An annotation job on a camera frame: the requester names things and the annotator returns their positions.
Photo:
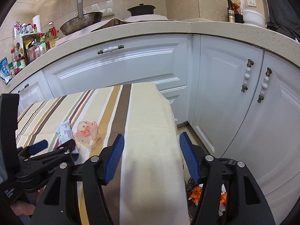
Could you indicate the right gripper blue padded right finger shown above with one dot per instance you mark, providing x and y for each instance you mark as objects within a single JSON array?
[{"x": 192, "y": 162}]

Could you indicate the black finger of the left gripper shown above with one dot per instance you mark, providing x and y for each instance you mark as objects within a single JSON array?
[{"x": 66, "y": 148}]

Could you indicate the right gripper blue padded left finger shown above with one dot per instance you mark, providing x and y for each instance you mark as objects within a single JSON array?
[{"x": 112, "y": 157}]

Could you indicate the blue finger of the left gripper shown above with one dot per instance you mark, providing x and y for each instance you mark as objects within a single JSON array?
[{"x": 36, "y": 148}]

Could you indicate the white printed paper receipt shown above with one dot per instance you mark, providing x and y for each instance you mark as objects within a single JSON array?
[{"x": 64, "y": 132}]

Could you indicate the pink orange plastic wrapper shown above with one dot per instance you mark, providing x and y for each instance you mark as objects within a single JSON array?
[{"x": 87, "y": 133}]

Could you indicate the black trash bin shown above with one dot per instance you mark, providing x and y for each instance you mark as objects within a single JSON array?
[{"x": 211, "y": 191}]

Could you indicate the person left hand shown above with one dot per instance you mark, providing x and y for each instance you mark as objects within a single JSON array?
[{"x": 22, "y": 208}]

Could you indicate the orange wrapper in bin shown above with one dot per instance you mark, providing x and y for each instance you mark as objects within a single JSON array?
[{"x": 195, "y": 194}]

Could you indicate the striped tablecloth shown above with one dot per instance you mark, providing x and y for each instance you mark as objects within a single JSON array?
[{"x": 129, "y": 168}]

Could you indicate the white paper in bin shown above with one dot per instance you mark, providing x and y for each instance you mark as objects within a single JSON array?
[{"x": 223, "y": 200}]

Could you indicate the blue snack packet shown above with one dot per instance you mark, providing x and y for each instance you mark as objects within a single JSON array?
[{"x": 4, "y": 71}]

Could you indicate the spice rack with bottles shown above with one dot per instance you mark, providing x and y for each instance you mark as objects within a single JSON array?
[{"x": 28, "y": 45}]

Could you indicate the cooking oil bottle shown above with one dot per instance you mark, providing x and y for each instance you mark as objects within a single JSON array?
[{"x": 52, "y": 36}]

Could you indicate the paper towel roll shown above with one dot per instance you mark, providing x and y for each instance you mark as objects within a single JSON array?
[{"x": 36, "y": 21}]

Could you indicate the steel wok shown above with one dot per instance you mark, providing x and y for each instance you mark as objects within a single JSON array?
[{"x": 81, "y": 21}]

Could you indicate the black clay pot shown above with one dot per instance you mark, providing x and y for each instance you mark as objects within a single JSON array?
[{"x": 141, "y": 9}]

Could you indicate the white bowl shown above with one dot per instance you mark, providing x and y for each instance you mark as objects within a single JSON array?
[{"x": 253, "y": 17}]

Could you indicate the dark sauce bottle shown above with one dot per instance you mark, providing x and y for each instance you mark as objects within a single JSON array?
[{"x": 230, "y": 11}]

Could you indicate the person dark clothing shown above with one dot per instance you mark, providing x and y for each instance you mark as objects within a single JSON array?
[{"x": 284, "y": 17}]

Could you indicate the small drawer handle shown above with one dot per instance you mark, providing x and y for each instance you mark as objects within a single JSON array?
[{"x": 22, "y": 89}]

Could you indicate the left cabinet door handle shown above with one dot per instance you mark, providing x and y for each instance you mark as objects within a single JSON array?
[{"x": 247, "y": 75}]

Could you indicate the cabinet door handle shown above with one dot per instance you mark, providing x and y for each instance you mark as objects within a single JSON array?
[
  {"x": 247, "y": 75},
  {"x": 264, "y": 85}
]

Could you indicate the right cabinet door handle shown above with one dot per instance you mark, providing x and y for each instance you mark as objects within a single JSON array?
[{"x": 264, "y": 85}]

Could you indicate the white drawer handle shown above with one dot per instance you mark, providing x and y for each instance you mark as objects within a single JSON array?
[{"x": 110, "y": 49}]

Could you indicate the wall power socket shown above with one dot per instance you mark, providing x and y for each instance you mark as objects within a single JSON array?
[{"x": 251, "y": 3}]

